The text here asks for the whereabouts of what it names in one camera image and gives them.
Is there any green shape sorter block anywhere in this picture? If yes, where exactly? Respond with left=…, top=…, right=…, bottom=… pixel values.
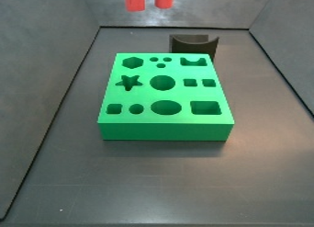
left=97, top=53, right=233, bottom=141

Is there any dark curved holder block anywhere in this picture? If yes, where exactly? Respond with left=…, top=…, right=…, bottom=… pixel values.
left=169, top=34, right=219, bottom=59

